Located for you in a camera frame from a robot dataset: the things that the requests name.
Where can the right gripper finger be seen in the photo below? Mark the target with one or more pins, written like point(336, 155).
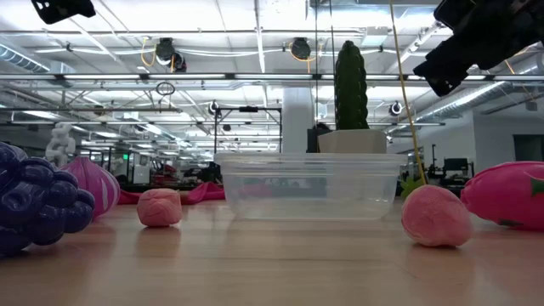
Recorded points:
point(442, 72)

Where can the red strawberry toy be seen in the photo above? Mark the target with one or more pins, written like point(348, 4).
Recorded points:
point(410, 186)

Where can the red dragon fruit toy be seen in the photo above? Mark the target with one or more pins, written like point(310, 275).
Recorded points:
point(506, 195)

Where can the small pink peach toy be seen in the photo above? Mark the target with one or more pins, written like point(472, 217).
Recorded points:
point(435, 217)
point(159, 208)

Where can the purple grape bunch toy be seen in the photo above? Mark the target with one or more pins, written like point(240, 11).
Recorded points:
point(38, 204)

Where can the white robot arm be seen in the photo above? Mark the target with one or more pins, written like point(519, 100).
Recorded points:
point(59, 144)

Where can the clear plastic tupperware container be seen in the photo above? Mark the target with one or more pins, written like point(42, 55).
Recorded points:
point(310, 200)

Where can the green cactus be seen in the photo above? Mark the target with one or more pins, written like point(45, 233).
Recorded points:
point(350, 85)

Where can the black monitor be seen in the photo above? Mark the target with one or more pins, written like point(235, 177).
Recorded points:
point(455, 164)

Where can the white hexagonal plant pot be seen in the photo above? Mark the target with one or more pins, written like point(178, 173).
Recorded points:
point(353, 142)

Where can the long ceiling light bar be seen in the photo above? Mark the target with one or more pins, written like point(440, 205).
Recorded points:
point(187, 76)

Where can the white building column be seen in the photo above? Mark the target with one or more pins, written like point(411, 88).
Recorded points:
point(297, 115)

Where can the red cloth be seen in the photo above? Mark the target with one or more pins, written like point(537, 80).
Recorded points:
point(204, 193)

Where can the silver ventilation duct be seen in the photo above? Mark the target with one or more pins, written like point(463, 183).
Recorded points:
point(467, 100)
point(21, 59)

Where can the dark wall window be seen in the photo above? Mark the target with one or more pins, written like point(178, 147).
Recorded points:
point(529, 146)

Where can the black metal rig frame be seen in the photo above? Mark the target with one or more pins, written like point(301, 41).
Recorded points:
point(248, 109)

